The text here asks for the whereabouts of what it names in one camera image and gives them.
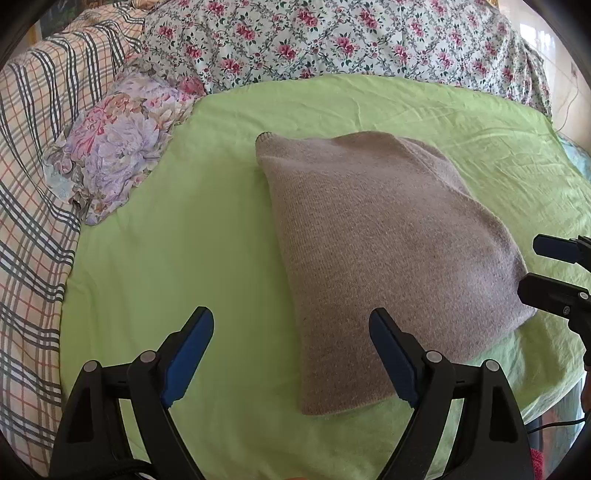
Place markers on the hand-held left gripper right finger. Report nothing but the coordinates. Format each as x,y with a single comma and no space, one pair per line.
392,360

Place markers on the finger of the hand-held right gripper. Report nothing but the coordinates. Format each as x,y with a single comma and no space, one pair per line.
549,293
554,247

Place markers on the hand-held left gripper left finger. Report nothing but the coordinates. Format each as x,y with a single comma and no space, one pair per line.
189,355

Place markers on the pinkish brown knitted sweater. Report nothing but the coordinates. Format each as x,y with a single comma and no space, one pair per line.
392,230

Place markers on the light blue cloth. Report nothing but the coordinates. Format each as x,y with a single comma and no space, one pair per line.
581,157

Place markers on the green bed sheet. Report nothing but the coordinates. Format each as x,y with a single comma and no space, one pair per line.
184,230

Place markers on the red cloth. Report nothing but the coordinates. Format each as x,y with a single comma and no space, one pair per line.
539,461

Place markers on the purple floral pillow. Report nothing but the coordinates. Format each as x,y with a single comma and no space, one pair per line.
120,138

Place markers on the plaid blanket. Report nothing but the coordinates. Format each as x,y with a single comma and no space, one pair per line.
32,184

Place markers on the white floral quilt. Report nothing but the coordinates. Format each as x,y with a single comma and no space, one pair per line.
323,41

